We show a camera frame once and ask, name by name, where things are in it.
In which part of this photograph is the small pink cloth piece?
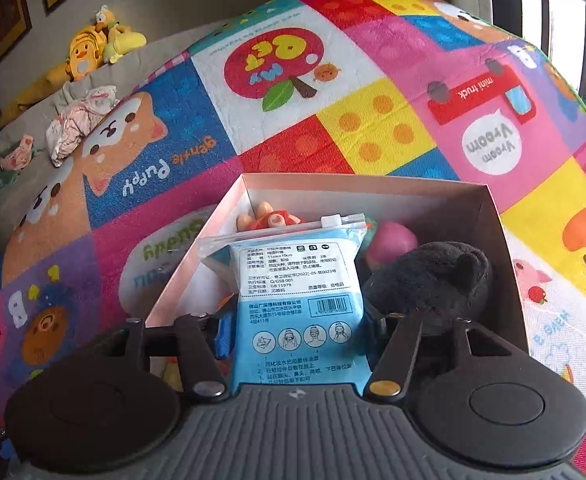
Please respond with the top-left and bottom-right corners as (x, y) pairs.
(0, 134), (34, 171)

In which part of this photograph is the grey sofa blanket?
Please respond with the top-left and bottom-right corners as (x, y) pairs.
(0, 21), (221, 252)

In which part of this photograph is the colourful cartoon play mat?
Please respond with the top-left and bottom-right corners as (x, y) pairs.
(0, 0), (586, 472)

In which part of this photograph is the red hooded doll figure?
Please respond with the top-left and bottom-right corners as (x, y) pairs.
(235, 202), (304, 232)

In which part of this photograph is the pink cardboard box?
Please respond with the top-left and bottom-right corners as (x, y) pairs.
(143, 171), (531, 356)

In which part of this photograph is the blue wet wipes pack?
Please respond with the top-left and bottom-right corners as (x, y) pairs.
(197, 214), (371, 392)

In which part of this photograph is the black plush toy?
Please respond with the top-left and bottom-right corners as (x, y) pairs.
(361, 242), (494, 336)

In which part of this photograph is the pink white crumpled cloth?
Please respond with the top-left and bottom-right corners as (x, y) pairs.
(46, 84), (119, 168)

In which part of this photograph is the yellow duck plush toy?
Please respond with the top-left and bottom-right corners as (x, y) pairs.
(0, 4), (147, 128)

